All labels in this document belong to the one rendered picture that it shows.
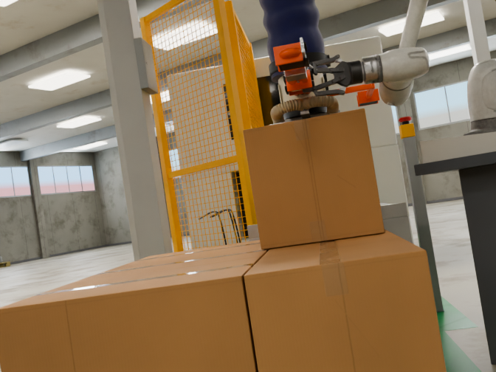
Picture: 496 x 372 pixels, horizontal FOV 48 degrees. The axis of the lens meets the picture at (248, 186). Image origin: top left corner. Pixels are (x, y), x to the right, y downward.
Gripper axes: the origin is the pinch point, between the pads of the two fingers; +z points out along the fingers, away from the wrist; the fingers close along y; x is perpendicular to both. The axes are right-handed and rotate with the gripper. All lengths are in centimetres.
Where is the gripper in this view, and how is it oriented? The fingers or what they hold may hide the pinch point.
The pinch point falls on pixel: (300, 81)
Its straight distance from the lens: 188.8
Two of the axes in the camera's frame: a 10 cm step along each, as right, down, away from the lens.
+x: 1.3, 0.2, 9.9
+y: 1.4, 9.9, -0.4
